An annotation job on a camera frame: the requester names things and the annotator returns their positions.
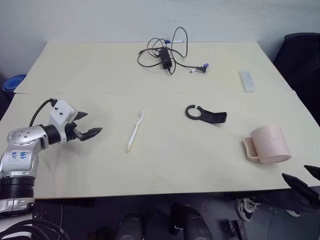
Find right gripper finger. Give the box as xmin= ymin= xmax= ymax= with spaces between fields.
xmin=303 ymin=164 xmax=320 ymax=182
xmin=281 ymin=172 xmax=320 ymax=209

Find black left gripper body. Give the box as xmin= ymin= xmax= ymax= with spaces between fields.
xmin=61 ymin=120 xmax=84 ymax=144

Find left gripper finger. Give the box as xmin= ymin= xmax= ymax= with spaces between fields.
xmin=76 ymin=127 xmax=104 ymax=143
xmin=74 ymin=111 xmax=89 ymax=124

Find white toothbrush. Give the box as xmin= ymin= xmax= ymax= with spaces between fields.
xmin=125 ymin=107 xmax=147 ymax=154

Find pink ribbed cup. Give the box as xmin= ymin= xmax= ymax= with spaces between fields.
xmin=242 ymin=125 xmax=292 ymax=165

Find black and white sneaker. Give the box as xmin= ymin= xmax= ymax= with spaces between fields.
xmin=236 ymin=196 xmax=261 ymax=222

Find black power adapter brick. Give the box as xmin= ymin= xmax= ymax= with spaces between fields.
xmin=158 ymin=47 xmax=174 ymax=71

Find translucent white toothbrush case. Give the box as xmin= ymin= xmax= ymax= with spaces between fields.
xmin=238 ymin=70 xmax=257 ymax=93

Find dark rounded shape with stripe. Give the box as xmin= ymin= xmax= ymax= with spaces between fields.
xmin=169 ymin=202 xmax=211 ymax=240

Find black chair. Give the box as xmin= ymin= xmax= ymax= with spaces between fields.
xmin=273 ymin=32 xmax=320 ymax=108

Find black and purple power plug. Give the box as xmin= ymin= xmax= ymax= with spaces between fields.
xmin=194 ymin=63 xmax=210 ymax=75

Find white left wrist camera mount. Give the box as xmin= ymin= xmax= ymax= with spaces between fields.
xmin=48 ymin=99 xmax=79 ymax=145

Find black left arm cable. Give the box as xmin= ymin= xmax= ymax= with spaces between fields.
xmin=28 ymin=98 xmax=59 ymax=127

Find black floor cables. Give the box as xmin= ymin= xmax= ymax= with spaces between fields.
xmin=0 ymin=216 xmax=72 ymax=240

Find black ring cup holder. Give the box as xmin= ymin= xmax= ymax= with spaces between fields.
xmin=185 ymin=104 xmax=228 ymax=126

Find black power adapter cable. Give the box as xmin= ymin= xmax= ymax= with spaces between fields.
xmin=136 ymin=26 xmax=201 ymax=76

